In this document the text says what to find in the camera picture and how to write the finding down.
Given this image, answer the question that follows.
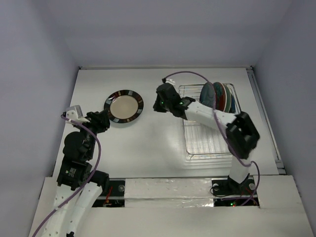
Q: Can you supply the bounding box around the wire metal dish rack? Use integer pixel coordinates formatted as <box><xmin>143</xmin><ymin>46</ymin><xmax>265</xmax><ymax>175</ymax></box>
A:
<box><xmin>179</xmin><ymin>83</ymin><xmax>241</xmax><ymax>163</ymax></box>

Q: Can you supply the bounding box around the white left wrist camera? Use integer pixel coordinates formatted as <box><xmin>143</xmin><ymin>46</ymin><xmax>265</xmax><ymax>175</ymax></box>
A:
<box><xmin>61</xmin><ymin>105</ymin><xmax>90</xmax><ymax>123</ymax></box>

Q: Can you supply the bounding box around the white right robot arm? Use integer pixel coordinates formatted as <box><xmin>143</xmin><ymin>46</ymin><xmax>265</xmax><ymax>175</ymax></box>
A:
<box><xmin>153</xmin><ymin>83</ymin><xmax>260</xmax><ymax>194</ymax></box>

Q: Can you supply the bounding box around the light blue flower plate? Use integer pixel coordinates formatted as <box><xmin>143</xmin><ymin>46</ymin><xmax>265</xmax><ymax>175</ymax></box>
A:
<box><xmin>224</xmin><ymin>85</ymin><xmax>232</xmax><ymax>113</ymax></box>

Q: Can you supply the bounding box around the dark teal glazed plate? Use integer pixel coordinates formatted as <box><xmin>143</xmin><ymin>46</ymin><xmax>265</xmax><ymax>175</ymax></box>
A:
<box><xmin>199</xmin><ymin>82</ymin><xmax>216</xmax><ymax>109</ymax></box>

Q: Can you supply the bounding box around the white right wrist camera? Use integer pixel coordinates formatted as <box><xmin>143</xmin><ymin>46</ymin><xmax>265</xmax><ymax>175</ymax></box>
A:
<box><xmin>162</xmin><ymin>78</ymin><xmax>176</xmax><ymax>86</ymax></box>

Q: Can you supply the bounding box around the red teal floral plate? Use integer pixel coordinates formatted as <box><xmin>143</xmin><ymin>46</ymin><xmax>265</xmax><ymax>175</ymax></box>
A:
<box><xmin>213</xmin><ymin>82</ymin><xmax>226</xmax><ymax>111</ymax></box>

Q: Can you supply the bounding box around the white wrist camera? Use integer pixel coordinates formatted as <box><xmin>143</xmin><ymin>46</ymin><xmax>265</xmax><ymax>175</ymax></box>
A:
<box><xmin>61</xmin><ymin>105</ymin><xmax>90</xmax><ymax>123</ymax></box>
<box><xmin>162</xmin><ymin>78</ymin><xmax>176</xmax><ymax>86</ymax></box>

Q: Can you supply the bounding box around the foil covered front panel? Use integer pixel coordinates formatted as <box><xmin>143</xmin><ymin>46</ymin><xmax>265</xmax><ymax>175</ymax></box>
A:
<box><xmin>124</xmin><ymin>178</ymin><xmax>214</xmax><ymax>208</ymax></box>

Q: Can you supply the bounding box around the dark navy patterned plate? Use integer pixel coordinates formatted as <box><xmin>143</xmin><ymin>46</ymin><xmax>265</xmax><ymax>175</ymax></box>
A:
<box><xmin>230</xmin><ymin>90</ymin><xmax>236</xmax><ymax>114</ymax></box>

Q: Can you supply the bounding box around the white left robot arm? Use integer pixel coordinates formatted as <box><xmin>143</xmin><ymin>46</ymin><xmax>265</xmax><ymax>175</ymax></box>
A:
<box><xmin>33</xmin><ymin>105</ymin><xmax>110</xmax><ymax>237</ymax></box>

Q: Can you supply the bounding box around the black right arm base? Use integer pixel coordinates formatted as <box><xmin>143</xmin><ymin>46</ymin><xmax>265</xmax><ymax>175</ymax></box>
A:
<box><xmin>209</xmin><ymin>176</ymin><xmax>259</xmax><ymax>207</ymax></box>

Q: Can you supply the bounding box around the striped rim beige plate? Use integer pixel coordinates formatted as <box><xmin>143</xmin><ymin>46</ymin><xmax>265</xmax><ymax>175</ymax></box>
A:
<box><xmin>103</xmin><ymin>89</ymin><xmax>144</xmax><ymax>124</ymax></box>

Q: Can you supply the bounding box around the aluminium side rail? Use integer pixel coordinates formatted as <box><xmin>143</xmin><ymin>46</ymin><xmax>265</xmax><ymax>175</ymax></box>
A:
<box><xmin>246</xmin><ymin>67</ymin><xmax>287</xmax><ymax>175</ymax></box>

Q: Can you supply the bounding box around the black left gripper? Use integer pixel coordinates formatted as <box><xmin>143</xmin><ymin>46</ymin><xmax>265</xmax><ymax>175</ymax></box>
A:
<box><xmin>75</xmin><ymin>108</ymin><xmax>109</xmax><ymax>158</ymax></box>

